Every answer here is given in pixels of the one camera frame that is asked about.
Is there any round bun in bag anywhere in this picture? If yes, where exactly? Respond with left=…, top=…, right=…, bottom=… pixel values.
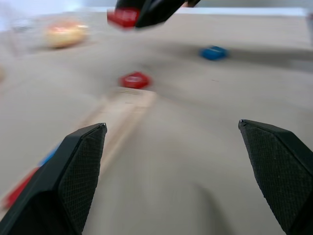
left=45, top=21, right=89, bottom=49

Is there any red letter r block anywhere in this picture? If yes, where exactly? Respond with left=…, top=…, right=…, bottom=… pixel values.
left=1, top=167, right=41, bottom=209

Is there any red letter o block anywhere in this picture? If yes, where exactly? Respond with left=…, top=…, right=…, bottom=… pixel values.
left=118, top=71, right=151, bottom=89

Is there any row of letter tiles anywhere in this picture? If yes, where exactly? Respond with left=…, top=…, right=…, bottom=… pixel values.
left=0, top=87, right=157, bottom=212

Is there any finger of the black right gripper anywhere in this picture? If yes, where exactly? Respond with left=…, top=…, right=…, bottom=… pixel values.
left=115, top=0, right=145, bottom=10
left=134, top=0, right=186, bottom=31

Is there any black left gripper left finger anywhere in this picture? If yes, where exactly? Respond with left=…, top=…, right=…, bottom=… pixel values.
left=0, top=123, right=108, bottom=235

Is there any bun in plastic bag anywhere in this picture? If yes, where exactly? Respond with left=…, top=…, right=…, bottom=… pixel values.
left=0, top=6, right=91, bottom=56

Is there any blue letter o block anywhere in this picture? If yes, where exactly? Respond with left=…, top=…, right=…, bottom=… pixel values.
left=37, top=143, right=61, bottom=167

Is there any blue letter t block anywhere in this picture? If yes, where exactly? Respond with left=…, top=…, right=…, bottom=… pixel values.
left=199, top=45, right=230, bottom=62

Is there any red letter b block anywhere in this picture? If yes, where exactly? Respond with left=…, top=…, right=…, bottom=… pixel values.
left=107, top=7, right=141, bottom=30

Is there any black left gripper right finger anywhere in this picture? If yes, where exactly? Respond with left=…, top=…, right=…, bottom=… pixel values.
left=238, top=119, right=313, bottom=235

